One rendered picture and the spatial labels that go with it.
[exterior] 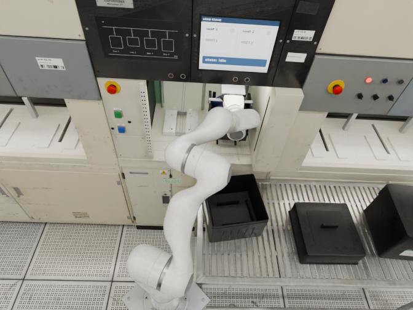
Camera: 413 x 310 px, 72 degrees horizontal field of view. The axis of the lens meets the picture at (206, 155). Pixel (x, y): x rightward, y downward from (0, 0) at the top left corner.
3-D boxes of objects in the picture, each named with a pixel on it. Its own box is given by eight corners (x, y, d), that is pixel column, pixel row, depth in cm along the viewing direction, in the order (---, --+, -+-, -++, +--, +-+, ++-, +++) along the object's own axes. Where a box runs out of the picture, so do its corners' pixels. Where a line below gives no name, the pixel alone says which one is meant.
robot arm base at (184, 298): (163, 335, 116) (160, 326, 102) (134, 298, 124) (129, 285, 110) (196, 299, 125) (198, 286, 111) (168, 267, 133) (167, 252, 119)
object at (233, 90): (204, 143, 162) (209, 99, 138) (205, 119, 175) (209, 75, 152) (247, 146, 163) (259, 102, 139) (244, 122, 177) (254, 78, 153)
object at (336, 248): (300, 264, 138) (308, 253, 128) (287, 210, 158) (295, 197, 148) (358, 264, 140) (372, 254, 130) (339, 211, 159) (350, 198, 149)
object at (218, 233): (200, 196, 160) (202, 178, 147) (247, 190, 164) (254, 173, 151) (209, 243, 142) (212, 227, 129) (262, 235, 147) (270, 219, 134)
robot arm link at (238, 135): (243, 106, 131) (223, 111, 133) (245, 125, 122) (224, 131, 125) (247, 119, 137) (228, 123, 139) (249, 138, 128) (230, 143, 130)
